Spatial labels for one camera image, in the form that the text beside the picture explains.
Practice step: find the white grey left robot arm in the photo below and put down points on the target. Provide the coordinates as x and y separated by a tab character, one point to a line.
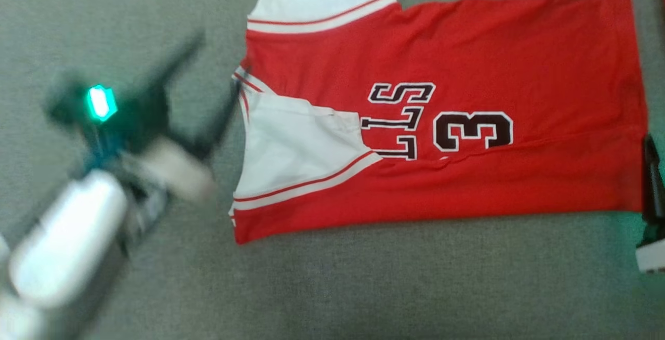
67	236

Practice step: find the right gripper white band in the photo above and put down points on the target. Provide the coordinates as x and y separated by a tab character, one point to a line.
652	251

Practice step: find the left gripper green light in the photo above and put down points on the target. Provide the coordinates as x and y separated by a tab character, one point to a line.
124	116

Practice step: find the grey sofa chaise seat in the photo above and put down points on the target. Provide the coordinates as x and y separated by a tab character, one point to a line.
363	288

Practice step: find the red white basketball jersey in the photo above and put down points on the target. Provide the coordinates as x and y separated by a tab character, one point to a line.
519	59

